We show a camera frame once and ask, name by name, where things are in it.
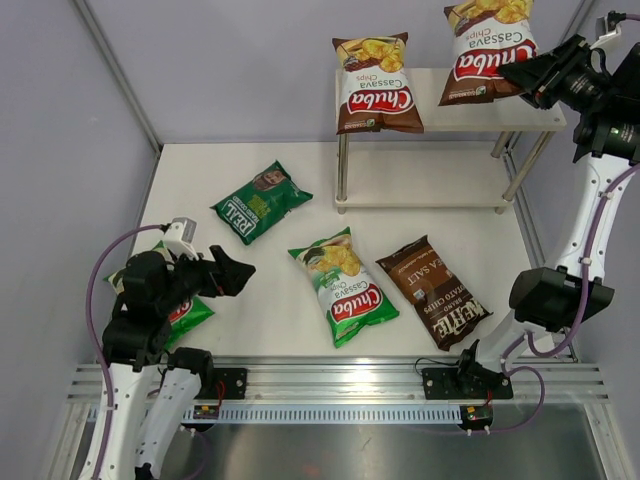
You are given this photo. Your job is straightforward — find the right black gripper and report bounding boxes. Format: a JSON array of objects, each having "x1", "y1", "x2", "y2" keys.
[{"x1": 495, "y1": 34, "x2": 613, "y2": 116}]

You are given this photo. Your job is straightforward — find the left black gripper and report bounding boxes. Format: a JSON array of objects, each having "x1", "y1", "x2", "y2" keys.
[{"x1": 157, "y1": 244, "x2": 255, "y2": 315}]

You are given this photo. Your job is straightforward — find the brown Chuba bag back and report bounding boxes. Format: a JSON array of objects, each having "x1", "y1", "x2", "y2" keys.
[{"x1": 439, "y1": 0, "x2": 537, "y2": 106}]

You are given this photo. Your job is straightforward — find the brown chuba bag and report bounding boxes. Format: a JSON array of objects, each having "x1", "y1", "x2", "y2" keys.
[
  {"x1": 332, "y1": 32, "x2": 424, "y2": 134},
  {"x1": 439, "y1": 0, "x2": 537, "y2": 106}
]

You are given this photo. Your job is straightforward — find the brown Chuba bag front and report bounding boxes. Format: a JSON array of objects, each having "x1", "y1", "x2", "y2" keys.
[{"x1": 332, "y1": 32, "x2": 424, "y2": 134}]

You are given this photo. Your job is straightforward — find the brown Kettle chips bag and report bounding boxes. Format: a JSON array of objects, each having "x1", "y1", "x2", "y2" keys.
[{"x1": 376, "y1": 235, "x2": 492, "y2": 351}]

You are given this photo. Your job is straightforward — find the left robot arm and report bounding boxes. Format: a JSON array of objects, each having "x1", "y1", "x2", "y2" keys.
[{"x1": 80, "y1": 245, "x2": 256, "y2": 479}]

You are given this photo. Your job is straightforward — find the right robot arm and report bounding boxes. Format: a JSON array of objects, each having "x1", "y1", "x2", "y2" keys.
[{"x1": 445, "y1": 35, "x2": 639, "y2": 399}]

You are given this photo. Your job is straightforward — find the dark green Real chips bag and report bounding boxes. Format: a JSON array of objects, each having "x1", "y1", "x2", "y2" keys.
[{"x1": 210, "y1": 160, "x2": 313, "y2": 246}]

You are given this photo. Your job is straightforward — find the white two-tier shelf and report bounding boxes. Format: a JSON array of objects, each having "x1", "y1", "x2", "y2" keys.
[{"x1": 335, "y1": 68, "x2": 567, "y2": 213}]

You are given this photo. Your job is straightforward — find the green Chuba bag left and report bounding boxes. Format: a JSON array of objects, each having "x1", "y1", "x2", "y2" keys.
[{"x1": 102, "y1": 241, "x2": 213, "y2": 357}]

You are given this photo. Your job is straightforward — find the green chuba bag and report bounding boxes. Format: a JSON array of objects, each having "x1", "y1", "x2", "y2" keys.
[
  {"x1": 288, "y1": 227, "x2": 400, "y2": 348},
  {"x1": 102, "y1": 241, "x2": 213, "y2": 357}
]

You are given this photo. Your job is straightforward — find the green Chuba bag centre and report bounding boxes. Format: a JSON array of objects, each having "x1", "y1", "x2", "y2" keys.
[{"x1": 288, "y1": 227, "x2": 400, "y2": 348}]

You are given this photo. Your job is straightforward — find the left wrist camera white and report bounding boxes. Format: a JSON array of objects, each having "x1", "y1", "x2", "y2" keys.
[{"x1": 162, "y1": 217, "x2": 198, "y2": 260}]

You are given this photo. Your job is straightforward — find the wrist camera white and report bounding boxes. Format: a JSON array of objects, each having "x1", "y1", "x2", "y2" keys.
[
  {"x1": 162, "y1": 217, "x2": 198, "y2": 260},
  {"x1": 591, "y1": 10, "x2": 627, "y2": 51}
]

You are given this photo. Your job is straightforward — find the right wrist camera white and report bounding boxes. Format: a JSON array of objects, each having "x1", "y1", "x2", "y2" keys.
[{"x1": 591, "y1": 10, "x2": 627, "y2": 51}]

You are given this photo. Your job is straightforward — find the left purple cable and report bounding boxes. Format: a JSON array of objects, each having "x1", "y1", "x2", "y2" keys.
[{"x1": 85, "y1": 225, "x2": 169, "y2": 480}]

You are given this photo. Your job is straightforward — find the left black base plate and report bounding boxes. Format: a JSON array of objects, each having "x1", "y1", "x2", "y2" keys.
[{"x1": 196, "y1": 368, "x2": 248, "y2": 400}]

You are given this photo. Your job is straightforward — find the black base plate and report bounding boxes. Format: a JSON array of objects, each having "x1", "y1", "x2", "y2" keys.
[
  {"x1": 196, "y1": 368, "x2": 248, "y2": 400},
  {"x1": 421, "y1": 367, "x2": 514, "y2": 400}
]

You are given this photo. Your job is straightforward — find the aluminium mounting rail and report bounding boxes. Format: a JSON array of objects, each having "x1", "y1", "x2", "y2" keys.
[{"x1": 64, "y1": 357, "x2": 611, "y2": 424}]

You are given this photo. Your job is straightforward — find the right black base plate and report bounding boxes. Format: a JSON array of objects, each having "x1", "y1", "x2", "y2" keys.
[{"x1": 421, "y1": 367, "x2": 514, "y2": 400}]

